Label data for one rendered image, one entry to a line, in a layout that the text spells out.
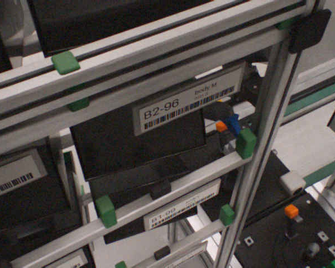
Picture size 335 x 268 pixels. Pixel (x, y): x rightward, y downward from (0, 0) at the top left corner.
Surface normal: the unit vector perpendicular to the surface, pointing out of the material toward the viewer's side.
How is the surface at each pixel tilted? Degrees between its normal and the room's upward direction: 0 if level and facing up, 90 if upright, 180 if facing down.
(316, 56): 0
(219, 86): 90
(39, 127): 90
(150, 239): 0
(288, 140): 0
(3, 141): 90
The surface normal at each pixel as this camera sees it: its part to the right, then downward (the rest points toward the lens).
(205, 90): 0.50, 0.69
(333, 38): 0.00, -0.60
